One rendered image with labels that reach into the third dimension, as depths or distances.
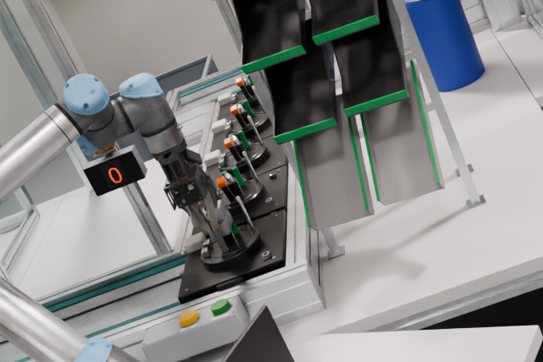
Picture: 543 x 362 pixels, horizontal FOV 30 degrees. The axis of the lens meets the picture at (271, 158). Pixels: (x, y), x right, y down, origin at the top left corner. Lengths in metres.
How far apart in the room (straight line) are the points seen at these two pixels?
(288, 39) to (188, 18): 4.97
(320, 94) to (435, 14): 0.79
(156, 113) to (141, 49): 5.33
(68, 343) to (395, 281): 0.66
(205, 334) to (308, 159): 0.43
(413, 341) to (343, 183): 0.40
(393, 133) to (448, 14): 0.76
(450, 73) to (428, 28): 0.14
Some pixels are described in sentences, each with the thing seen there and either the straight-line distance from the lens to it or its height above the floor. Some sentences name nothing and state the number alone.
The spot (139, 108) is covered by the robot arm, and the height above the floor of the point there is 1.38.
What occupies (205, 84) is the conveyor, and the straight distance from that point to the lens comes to 3.62.
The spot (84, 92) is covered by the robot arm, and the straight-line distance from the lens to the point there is 1.84.
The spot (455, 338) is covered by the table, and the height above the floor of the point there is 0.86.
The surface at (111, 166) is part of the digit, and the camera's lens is 2.27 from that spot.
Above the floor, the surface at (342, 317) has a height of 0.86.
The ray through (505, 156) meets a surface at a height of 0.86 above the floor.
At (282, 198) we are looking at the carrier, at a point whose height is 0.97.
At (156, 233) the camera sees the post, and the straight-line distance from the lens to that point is 2.37.
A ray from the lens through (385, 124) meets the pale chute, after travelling 2.12.
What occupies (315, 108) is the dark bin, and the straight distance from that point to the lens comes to 2.05.
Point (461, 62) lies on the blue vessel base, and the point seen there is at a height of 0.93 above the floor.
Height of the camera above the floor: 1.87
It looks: 20 degrees down
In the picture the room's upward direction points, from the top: 25 degrees counter-clockwise
